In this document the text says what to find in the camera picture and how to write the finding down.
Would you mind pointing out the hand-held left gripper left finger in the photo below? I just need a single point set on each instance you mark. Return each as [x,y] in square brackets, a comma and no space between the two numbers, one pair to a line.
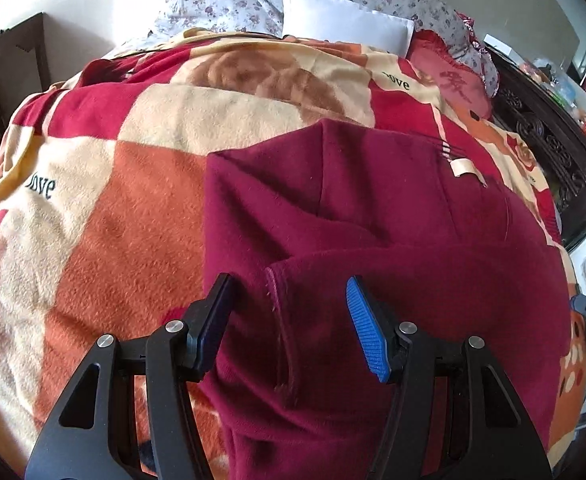
[213,325]

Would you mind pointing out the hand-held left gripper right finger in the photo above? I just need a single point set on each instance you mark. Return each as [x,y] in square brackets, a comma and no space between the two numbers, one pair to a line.
[368,330]

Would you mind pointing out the maroon sweater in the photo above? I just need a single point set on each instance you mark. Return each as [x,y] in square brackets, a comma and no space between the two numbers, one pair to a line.
[373,210]

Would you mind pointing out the checkered printed blanket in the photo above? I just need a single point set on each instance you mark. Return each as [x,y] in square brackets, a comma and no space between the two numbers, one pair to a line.
[123,210]

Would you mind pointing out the dark carved wooden headboard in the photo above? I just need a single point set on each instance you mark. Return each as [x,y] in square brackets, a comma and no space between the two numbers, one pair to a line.
[538,130]

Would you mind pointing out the pile of colourful clutter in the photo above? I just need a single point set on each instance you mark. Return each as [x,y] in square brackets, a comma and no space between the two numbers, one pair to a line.
[553,82]

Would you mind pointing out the red heart cushion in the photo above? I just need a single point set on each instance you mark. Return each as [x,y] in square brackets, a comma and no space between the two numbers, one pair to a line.
[448,80]

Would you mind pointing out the white flat box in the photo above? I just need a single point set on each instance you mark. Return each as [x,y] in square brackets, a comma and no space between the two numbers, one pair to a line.
[498,45]

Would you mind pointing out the red shiny fabric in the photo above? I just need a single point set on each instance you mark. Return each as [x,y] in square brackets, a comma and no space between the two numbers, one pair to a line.
[467,25]

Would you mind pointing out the white pillow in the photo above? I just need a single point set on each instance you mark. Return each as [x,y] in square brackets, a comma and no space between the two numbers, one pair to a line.
[343,17]

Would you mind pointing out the small floral pillow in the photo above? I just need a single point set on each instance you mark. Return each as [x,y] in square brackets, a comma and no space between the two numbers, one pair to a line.
[213,5]

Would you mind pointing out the dark wooden desk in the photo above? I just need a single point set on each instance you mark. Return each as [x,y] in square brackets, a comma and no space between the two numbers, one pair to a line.
[23,45]

